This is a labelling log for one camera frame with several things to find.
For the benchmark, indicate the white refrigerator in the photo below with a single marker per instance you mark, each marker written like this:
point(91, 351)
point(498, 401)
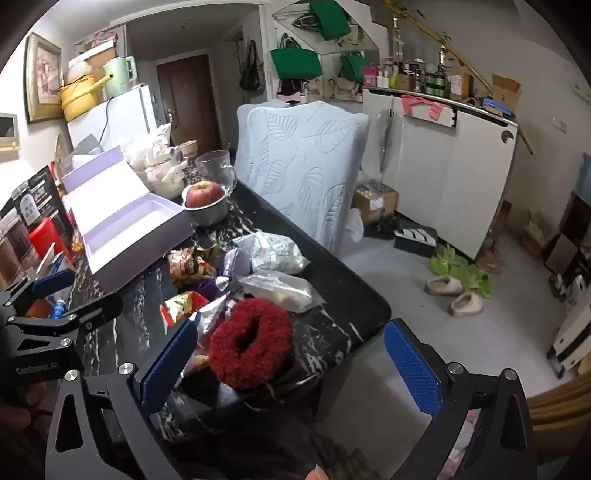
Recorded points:
point(124, 115)

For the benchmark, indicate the white cabinet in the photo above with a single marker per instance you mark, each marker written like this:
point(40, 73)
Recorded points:
point(438, 161)

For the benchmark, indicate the woven gold fan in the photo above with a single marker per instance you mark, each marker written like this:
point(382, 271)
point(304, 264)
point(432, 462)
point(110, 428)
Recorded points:
point(61, 147)

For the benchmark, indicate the beige ceramic cup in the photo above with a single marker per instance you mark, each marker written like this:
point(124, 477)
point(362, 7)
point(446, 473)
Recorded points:
point(188, 150)

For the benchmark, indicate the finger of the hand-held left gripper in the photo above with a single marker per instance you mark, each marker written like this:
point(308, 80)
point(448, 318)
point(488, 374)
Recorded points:
point(99, 309)
point(53, 281)

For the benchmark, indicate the red plastic container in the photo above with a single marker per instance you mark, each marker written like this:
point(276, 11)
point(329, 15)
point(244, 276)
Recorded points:
point(44, 235)

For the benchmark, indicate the clear plastic pastry packet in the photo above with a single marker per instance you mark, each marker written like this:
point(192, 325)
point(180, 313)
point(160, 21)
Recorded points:
point(286, 290)

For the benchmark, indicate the blue white wrapper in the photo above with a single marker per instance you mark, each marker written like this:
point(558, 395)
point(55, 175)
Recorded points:
point(58, 308)

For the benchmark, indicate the purple foil packet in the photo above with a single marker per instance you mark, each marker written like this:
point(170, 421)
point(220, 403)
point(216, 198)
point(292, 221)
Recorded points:
point(238, 265)

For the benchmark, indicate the metal bowl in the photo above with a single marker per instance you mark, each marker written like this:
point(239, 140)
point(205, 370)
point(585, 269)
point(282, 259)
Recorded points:
point(207, 217)

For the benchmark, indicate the yellow pot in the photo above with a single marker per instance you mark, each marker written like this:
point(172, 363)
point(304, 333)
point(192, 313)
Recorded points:
point(81, 99)

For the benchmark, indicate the large green tote bag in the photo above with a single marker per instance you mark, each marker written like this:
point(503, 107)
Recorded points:
point(330, 21)

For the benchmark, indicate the lavender gift box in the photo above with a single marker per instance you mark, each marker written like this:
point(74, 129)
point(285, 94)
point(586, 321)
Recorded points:
point(134, 217)

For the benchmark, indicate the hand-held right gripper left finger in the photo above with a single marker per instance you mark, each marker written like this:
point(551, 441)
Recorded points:
point(168, 364)

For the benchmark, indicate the open cardboard box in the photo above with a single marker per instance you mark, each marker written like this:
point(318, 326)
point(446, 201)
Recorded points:
point(505, 90)

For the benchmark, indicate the small green tote bag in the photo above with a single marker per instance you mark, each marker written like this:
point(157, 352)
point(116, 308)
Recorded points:
point(354, 67)

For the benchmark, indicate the blue white packet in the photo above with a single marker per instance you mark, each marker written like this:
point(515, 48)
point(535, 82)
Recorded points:
point(62, 265)

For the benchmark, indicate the grey paper bag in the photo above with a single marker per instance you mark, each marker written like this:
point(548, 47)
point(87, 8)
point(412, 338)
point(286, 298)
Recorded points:
point(87, 150)

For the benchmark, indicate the row of bottles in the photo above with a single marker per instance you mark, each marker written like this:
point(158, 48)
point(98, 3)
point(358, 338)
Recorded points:
point(406, 81)

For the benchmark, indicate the brown door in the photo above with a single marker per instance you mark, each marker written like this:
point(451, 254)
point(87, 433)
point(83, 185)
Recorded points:
point(189, 101)

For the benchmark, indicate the red yellow snack packet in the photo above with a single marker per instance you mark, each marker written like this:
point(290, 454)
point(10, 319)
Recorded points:
point(182, 307)

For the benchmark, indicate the green slipper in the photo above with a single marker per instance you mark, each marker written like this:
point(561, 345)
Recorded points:
point(445, 263)
point(478, 281)

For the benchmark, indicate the red fluffy scrunchie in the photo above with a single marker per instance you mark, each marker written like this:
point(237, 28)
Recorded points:
point(231, 355)

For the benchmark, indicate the pink cloth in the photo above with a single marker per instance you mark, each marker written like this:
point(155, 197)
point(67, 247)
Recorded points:
point(420, 106)

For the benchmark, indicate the black hanging handbag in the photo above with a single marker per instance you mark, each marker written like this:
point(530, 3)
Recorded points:
point(251, 74)

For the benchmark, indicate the printed cardboard box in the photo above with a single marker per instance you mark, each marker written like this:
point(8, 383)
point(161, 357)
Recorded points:
point(374, 203)

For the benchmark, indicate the clear jar brown contents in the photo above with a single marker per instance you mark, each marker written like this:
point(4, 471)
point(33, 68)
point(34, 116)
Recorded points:
point(11, 254)

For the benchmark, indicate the black printed box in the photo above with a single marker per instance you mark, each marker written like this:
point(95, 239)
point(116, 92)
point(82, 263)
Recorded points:
point(41, 198)

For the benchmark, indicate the glass mug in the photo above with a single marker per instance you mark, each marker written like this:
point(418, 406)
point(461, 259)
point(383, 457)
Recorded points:
point(214, 168)

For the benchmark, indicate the bamboo stick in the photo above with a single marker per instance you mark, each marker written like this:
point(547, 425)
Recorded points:
point(461, 57)

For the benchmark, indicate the brown gold snack packet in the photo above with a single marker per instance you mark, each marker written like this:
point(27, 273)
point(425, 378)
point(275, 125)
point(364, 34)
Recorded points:
point(189, 265)

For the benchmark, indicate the framed picture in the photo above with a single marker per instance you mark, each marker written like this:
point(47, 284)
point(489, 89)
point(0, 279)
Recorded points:
point(44, 74)

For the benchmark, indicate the person's dark clothing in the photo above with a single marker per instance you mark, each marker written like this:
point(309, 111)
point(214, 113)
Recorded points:
point(277, 452)

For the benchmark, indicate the clear plastic bag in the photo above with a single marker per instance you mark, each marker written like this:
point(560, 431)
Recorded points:
point(147, 145)

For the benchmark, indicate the black striped shoe box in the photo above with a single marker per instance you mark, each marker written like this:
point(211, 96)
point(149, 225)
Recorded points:
point(415, 240)

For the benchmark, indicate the beige slipper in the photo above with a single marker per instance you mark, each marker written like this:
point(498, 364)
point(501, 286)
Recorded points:
point(443, 286)
point(466, 304)

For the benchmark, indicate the red apple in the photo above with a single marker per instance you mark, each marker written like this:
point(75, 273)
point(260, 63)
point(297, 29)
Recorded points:
point(203, 194)

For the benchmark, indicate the cream cartoon water bottle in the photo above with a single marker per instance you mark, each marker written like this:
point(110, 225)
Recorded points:
point(164, 184)

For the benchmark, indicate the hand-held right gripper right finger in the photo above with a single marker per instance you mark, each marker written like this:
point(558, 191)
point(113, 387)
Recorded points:
point(411, 369)

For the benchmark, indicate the green electric kettle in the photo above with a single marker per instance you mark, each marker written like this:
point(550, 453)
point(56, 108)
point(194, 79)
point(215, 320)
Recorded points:
point(117, 78)

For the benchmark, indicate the white printed bread packet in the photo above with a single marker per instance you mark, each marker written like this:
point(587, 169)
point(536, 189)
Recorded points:
point(272, 254)

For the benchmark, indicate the wall intercom panel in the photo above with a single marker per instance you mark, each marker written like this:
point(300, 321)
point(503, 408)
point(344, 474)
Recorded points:
point(7, 127)

